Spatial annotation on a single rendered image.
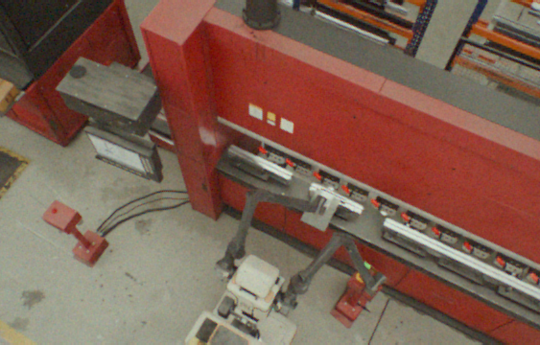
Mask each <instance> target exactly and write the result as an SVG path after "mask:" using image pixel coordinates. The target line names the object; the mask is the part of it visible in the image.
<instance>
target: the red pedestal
mask: <svg viewBox="0 0 540 345"><path fill-rule="evenodd" d="M41 218H42V219H43V220H44V221H45V222H46V223H47V224H49V225H51V226H53V227H55V228H56V229H58V230H59V231H61V232H63V233H65V234H66V235H69V234H71V235H72V236H73V237H74V238H75V239H76V240H77V244H76V245H75V246H74V248H73V249H72V251H71V252H72V253H73V254H74V255H73V257H72V258H73V259H75V260H77V261H78V262H80V263H82V264H84V265H86V266H88V267H90V268H92V267H93V265H94V264H95V263H96V262H97V261H98V259H99V258H100V257H101V255H102V254H103V252H104V251H105V249H106V248H107V246H108V245H109V243H108V242H107V241H106V240H105V238H103V237H102V236H100V235H98V234H96V233H95V232H93V231H91V230H89V229H87V230H86V231H85V233H84V234H83V235H82V233H81V232H80V231H79V230H78V229H77V227H76V225H77V223H78V222H79V221H80V220H82V215H81V214H80V213H79V211H77V210H75V209H72V208H70V207H68V206H67V205H65V204H63V203H61V202H59V201H57V200H55V199H54V201H53V202H52V203H51V204H50V206H49V207H48V208H47V209H46V211H45V212H44V213H43V215H42V216H41Z"/></svg>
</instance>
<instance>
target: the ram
mask: <svg viewBox="0 0 540 345"><path fill-rule="evenodd" d="M208 45H209V53H210V60H211V68H212V76H213V83H214V90H215V98H216V106H217V113H218V116H219V117H221V118H223V119H225V120H227V121H229V122H231V123H233V124H235V125H237V126H239V127H243V128H245V129H246V130H248V131H250V132H252V133H255V134H257V135H259V136H261V137H263V138H265V139H267V140H270V141H272V142H273V143H275V144H277V145H279V146H282V147H284V148H286V149H288V150H291V151H293V152H296V153H298V154H300V155H302V156H304V157H306V158H309V159H311V160H313V161H315V162H317V163H319V164H321V165H323V166H325V167H326V168H328V169H330V170H332V171H337V172H339V173H342V174H344V175H347V176H349V177H351V178H353V179H355V180H357V181H359V182H362V183H363V184H365V185H367V186H369V187H371V188H374V189H376V190H378V191H380V192H382V193H384V194H386V195H389V196H392V197H394V198H396V199H398V200H401V201H403V202H405V203H407V204H409V205H410V206H413V207H415V208H417V209H419V210H421V211H423V212H425V213H428V214H430V215H432V216H434V217H436V218H438V219H442V220H444V221H446V222H448V223H450V224H452V225H455V226H456V227H458V228H460V229H462V230H464V231H467V232H469V233H471V234H473V235H475V236H477V237H479V238H482V239H484V240H486V241H488V242H491V243H494V244H496V245H498V246H500V247H501V248H503V249H506V250H509V251H511V252H513V253H515V254H517V255H519V256H522V257H524V258H526V259H528V260H530V261H532V262H535V263H537V264H539V265H540V180H538V179H536V178H533V177H531V176H529V175H526V174H524V173H522V172H517V171H515V170H513V169H511V168H509V167H507V166H504V165H502V164H500V163H497V162H493V161H490V160H488V159H486V158H483V157H481V156H479V155H476V154H475V153H473V152H471V151H468V150H466V149H462V148H460V147H458V146H455V145H453V144H451V143H448V142H446V141H444V140H441V139H439V138H437V137H434V136H433V135H431V134H428V133H426V132H424V131H422V130H419V129H417V128H415V127H412V126H409V125H406V124H404V123H402V122H399V121H397V120H395V119H392V118H390V117H389V116H386V115H384V114H382V113H379V112H377V111H375V110H373V109H370V108H368V107H366V106H363V105H361V104H359V103H355V102H353V101H350V100H348V99H346V98H344V97H342V96H340V95H337V94H335V93H334V92H332V91H329V90H327V89H325V88H324V89H322V88H320V87H318V86H315V85H313V84H311V83H308V82H307V81H305V80H301V79H299V78H296V77H294V76H292V75H289V74H287V73H285V72H283V71H280V70H278V69H276V68H273V67H271V66H269V65H267V64H265V63H263V62H260V61H258V60H256V59H253V58H251V57H247V56H245V55H243V54H241V53H239V52H237V51H235V50H232V49H230V48H228V47H225V46H223V45H222V44H219V43H217V42H215V41H212V40H210V39H208ZM249 104H253V105H255V106H258V107H260V108H262V120H261V119H259V118H257V117H255V116H253V115H250V114H249ZM268 112H270V113H272V114H274V115H275V121H274V120H271V121H273V122H274V125H272V124H270V123H268V119H269V118H268ZM281 118H283V119H285V120H288V121H290V122H292V123H293V133H290V132H288V131H287V130H285V129H283V128H280V122H281ZM269 120H270V119H269ZM218 121H219V122H221V123H223V124H225V125H228V126H230V127H233V128H235V129H237V130H239V131H241V132H243V133H245V134H246V135H248V136H250V137H252V138H255V139H257V140H259V141H261V142H263V143H265V144H267V145H270V146H272V147H274V148H276V149H278V150H281V151H284V152H286V153H287V154H289V155H291V156H293V157H295V158H298V159H300V160H302V161H304V162H306V163H308V164H311V165H313V166H315V167H317V168H319V169H321V170H323V171H326V170H325V169H323V168H322V167H320V166H318V165H316V164H313V163H311V162H309V161H307V160H305V159H303V158H300V157H298V156H296V155H294V154H292V153H290V152H288V151H285V150H283V149H280V148H279V147H277V146H275V145H272V144H270V143H268V142H266V141H264V140H262V139H259V138H257V137H255V136H253V135H251V134H249V133H247V132H245V131H243V130H241V129H239V128H237V127H235V126H232V125H230V124H228V123H226V122H224V121H222V120H219V119H218ZM327 172H329V173H331V174H333V175H335V176H338V177H340V178H342V179H344V180H346V181H348V182H350V183H353V184H355V185H357V186H359V187H361V188H363V189H365V190H368V191H370V192H371V193H373V194H375V195H377V196H381V197H383V198H385V199H387V200H389V201H391V202H393V203H396V204H398V205H400V206H402V207H404V208H406V209H409V210H411V211H413V212H415V213H416V214H418V215H420V216H423V217H425V218H427V219H430V220H432V221H434V222H437V223H439V224H441V225H443V226H445V227H447V228H449V229H452V230H454V231H456V232H458V233H460V234H461V235H463V236H466V237H468V238H470V239H472V240H474V241H476V242H480V243H482V244H484V245H486V246H488V247H490V248H492V249H495V250H497V251H499V252H501V253H503V254H505V255H508V256H510V257H512V258H514V259H516V260H518V261H520V262H523V263H525V264H527V265H530V266H532V267H534V268H537V269H539V270H540V267H538V266H536V265H533V264H530V263H528V262H526V261H524V260H522V259H519V258H517V257H515V256H513V255H511V254H509V253H505V252H504V251H502V250H500V249H498V248H496V247H494V246H491V245H489V244H487V243H485V242H483V241H480V240H477V239H475V238H473V237H471V236H469V235H467V234H464V233H462V232H460V231H458V230H457V229H455V228H453V227H450V226H448V225H446V224H444V223H442V222H440V221H438V220H435V219H433V218H430V217H428V216H426V215H423V214H421V213H419V212H417V211H415V210H413V209H412V208H409V207H407V206H405V205H403V204H401V203H399V202H397V201H394V200H392V199H390V198H388V197H386V196H384V195H380V194H378V193H376V192H374V191H372V190H370V189H367V188H366V187H364V186H362V185H360V184H358V183H356V182H353V181H351V180H349V179H347V178H345V177H343V176H340V175H338V174H336V173H334V172H331V171H327Z"/></svg>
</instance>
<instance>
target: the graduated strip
mask: <svg viewBox="0 0 540 345"><path fill-rule="evenodd" d="M218 119H219V120H222V121H224V122H226V123H228V124H230V125H232V126H235V127H237V128H239V129H241V130H243V131H245V132H247V133H249V134H251V135H253V136H255V137H257V138H259V139H262V140H264V141H266V142H268V143H270V144H272V145H275V146H277V147H279V148H280V149H282V150H285V151H288V152H290V153H292V154H294V155H296V156H298V157H300V158H303V159H305V160H307V161H309V162H311V163H313V164H316V165H318V166H320V167H322V168H323V169H325V170H326V171H331V172H333V173H336V174H338V175H340V176H343V177H345V178H347V179H349V180H351V181H353V182H356V183H358V184H360V185H362V186H364V187H366V188H367V189H370V190H372V191H374V192H376V193H378V194H380V195H382V196H386V197H388V198H390V199H392V200H394V201H397V202H399V203H401V204H403V205H405V206H407V207H409V208H412V209H413V210H415V211H417V212H419V213H421V214H423V215H426V216H428V217H430V218H432V219H435V220H438V221H440V222H442V223H444V224H446V225H448V226H450V227H453V228H455V229H457V230H458V231H460V232H462V233H464V234H467V235H469V236H471V237H473V238H475V239H477V240H480V241H482V242H485V243H487V244H489V245H491V246H494V247H496V248H498V249H500V250H502V251H504V252H505V253H509V254H511V255H513V256H515V257H517V258H519V259H522V260H524V261H526V262H528V263H530V264H532V265H536V266H538V267H540V264H537V263H535V262H532V261H530V260H528V259H526V258H524V257H522V256H519V255H517V254H515V253H513V252H511V251H509V250H506V249H503V248H501V247H500V246H498V245H496V244H494V243H491V242H489V241H486V240H484V239H482V238H479V237H477V236H475V235H473V234H471V233H469V232H467V231H464V230H462V229H460V228H458V227H456V226H455V225H452V224H450V223H448V222H446V221H444V220H442V219H440V218H436V217H434V216H432V215H430V214H428V213H425V212H423V211H421V210H419V209H417V208H415V207H413V206H410V205H409V204H407V203H405V202H403V201H401V200H398V199H396V198H394V197H392V196H390V195H386V194H384V193H382V192H380V191H378V190H376V189H374V188H371V187H369V186H367V185H365V184H363V183H362V182H359V181H357V180H355V179H353V178H351V177H349V176H347V175H344V174H342V173H340V172H337V171H332V170H330V169H328V168H326V167H325V166H323V165H321V164H319V163H317V162H315V161H313V160H311V159H309V158H306V157H304V156H302V155H300V154H298V153H296V152H293V151H291V150H289V149H286V148H284V147H282V146H279V145H277V144H275V143H273V142H272V141H270V140H267V139H265V138H263V137H261V136H259V135H257V134H255V133H252V132H250V131H248V130H246V129H245V128H243V127H240V126H237V125H235V124H233V123H231V122H229V121H227V120H225V119H223V118H221V117H219V116H218Z"/></svg>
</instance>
